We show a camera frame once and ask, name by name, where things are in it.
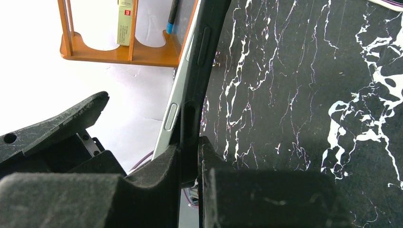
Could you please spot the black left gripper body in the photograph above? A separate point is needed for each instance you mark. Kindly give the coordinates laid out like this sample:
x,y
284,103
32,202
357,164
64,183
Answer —
x,y
78,153

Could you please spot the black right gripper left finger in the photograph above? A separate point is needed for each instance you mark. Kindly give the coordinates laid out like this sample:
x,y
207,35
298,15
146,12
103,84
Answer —
x,y
148,198

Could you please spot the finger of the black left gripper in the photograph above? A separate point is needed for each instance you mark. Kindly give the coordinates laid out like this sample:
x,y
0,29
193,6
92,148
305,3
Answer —
x,y
34,138

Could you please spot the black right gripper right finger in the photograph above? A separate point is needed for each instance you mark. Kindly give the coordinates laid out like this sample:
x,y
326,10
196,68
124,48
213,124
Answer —
x,y
264,198

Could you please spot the black phone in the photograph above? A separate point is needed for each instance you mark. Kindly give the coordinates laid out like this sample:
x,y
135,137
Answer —
x,y
172,112

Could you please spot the phone in pink case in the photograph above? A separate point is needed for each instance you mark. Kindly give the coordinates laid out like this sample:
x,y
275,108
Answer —
x,y
395,5

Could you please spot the orange wooden shelf rack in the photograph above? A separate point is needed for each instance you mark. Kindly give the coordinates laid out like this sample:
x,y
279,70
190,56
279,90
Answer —
x,y
129,51

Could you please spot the cream green box on shelf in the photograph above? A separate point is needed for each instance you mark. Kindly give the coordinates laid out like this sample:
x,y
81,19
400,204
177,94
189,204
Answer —
x,y
125,11

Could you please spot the blue capped black marker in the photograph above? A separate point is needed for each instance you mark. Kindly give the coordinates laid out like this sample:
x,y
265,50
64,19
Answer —
x,y
172,16

